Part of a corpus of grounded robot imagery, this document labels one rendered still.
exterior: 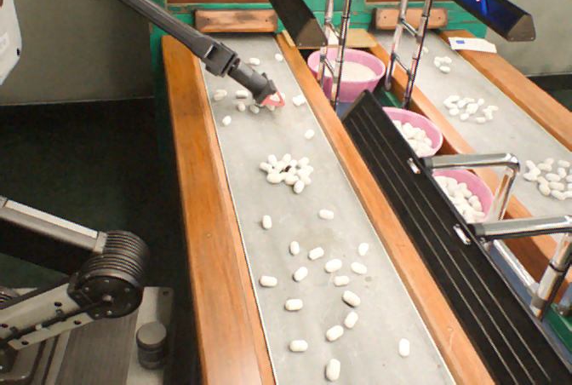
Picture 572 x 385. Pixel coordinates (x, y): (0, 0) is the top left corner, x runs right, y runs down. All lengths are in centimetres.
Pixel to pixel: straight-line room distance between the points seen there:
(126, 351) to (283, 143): 66
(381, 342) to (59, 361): 72
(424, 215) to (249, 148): 79
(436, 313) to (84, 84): 234
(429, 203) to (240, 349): 42
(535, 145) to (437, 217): 102
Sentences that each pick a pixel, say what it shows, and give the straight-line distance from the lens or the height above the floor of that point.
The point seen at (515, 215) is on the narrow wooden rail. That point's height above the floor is 76.
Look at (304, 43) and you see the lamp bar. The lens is 135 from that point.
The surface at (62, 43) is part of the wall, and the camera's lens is 298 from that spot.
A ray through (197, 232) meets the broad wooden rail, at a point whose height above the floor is 76.
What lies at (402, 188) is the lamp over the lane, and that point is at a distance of 85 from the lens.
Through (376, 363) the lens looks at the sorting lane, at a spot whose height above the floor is 74.
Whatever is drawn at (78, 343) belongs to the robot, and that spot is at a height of 48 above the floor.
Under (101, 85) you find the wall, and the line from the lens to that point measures 306.
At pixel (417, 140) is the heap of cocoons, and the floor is 74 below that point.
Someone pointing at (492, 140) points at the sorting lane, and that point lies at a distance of 174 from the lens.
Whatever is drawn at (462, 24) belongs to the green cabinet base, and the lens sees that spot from 247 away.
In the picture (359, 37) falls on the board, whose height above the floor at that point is 78.
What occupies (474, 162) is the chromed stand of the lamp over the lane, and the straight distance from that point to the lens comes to 88.
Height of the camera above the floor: 156
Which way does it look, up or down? 35 degrees down
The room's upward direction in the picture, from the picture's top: 5 degrees clockwise
